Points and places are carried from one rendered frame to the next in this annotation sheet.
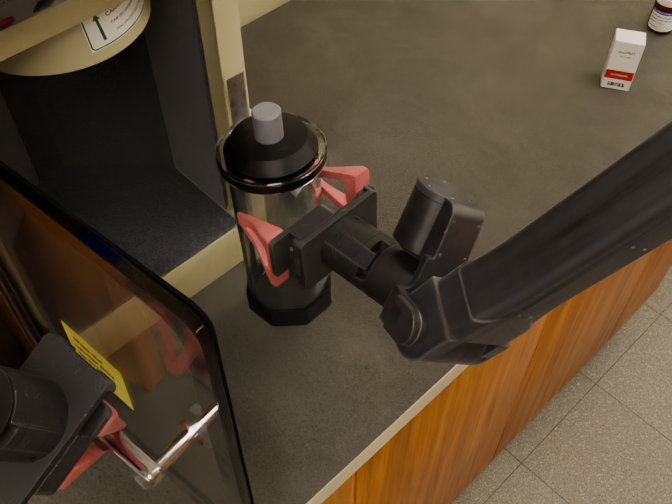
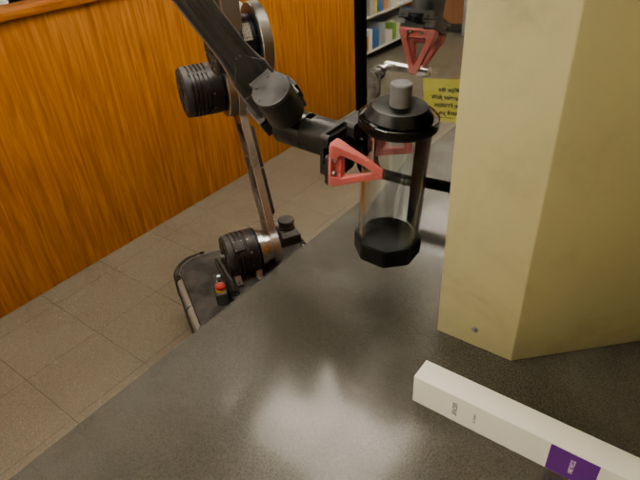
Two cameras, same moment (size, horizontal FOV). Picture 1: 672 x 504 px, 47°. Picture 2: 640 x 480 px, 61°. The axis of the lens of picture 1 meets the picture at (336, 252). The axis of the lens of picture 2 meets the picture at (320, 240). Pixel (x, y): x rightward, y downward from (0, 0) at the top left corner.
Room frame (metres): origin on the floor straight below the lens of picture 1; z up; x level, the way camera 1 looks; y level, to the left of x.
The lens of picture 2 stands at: (1.21, -0.14, 1.51)
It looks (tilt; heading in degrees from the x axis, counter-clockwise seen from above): 34 degrees down; 172
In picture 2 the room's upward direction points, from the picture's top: 4 degrees counter-clockwise
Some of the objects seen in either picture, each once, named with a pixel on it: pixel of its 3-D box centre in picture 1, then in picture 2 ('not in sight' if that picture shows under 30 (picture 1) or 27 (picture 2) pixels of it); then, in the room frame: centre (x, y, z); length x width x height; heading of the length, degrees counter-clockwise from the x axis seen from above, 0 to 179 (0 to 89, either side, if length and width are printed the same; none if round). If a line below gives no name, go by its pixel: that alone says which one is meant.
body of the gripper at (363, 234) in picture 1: (355, 250); (329, 138); (0.46, -0.02, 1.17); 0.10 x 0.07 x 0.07; 135
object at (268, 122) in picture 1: (269, 137); (399, 107); (0.55, 0.06, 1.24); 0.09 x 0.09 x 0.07
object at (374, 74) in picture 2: not in sight; (374, 84); (0.28, 0.10, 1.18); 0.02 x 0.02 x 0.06; 50
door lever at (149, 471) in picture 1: (136, 431); not in sight; (0.26, 0.15, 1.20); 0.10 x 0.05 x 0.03; 50
